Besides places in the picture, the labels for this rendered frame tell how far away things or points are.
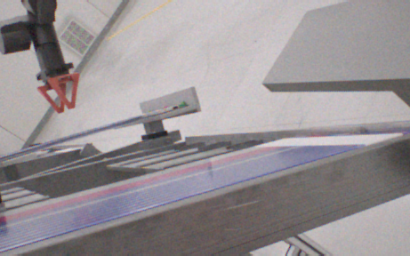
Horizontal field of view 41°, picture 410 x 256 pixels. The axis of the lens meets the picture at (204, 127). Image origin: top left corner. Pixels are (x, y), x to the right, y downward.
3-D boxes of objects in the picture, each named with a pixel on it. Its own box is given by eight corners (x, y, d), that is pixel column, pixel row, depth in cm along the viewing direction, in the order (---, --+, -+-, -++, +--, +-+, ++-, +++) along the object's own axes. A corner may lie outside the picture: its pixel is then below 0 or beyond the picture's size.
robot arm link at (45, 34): (54, 14, 123) (47, 20, 128) (24, 19, 119) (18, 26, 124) (63, 44, 123) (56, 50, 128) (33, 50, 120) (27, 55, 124)
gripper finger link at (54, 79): (59, 111, 117) (46, 68, 117) (52, 115, 124) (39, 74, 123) (89, 103, 120) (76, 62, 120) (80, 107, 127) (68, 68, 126)
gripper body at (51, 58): (46, 76, 119) (36, 43, 118) (37, 83, 127) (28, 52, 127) (76, 69, 122) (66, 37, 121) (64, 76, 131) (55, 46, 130)
